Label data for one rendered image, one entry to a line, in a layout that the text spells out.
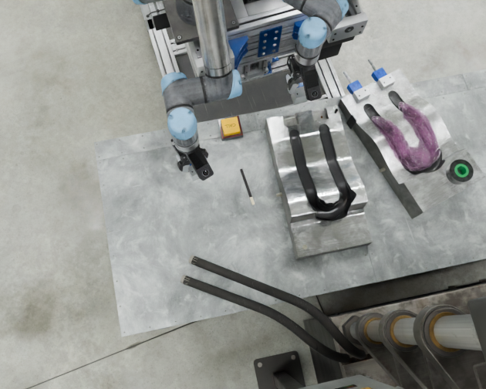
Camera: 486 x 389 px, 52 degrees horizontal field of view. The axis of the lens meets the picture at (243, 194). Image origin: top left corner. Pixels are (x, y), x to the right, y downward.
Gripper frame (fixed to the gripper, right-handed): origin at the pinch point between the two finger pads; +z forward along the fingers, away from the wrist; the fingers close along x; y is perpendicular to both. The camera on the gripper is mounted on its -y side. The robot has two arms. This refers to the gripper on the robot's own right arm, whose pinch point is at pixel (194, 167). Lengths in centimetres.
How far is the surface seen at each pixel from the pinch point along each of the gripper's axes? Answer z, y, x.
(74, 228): 95, 32, 61
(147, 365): 95, -46, 58
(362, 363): 16, -82, -18
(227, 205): 15.0, -13.4, -4.8
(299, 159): 7.2, -12.9, -33.8
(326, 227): 9.0, -37.8, -29.7
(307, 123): 6.1, -3.0, -42.9
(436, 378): -34, -84, -22
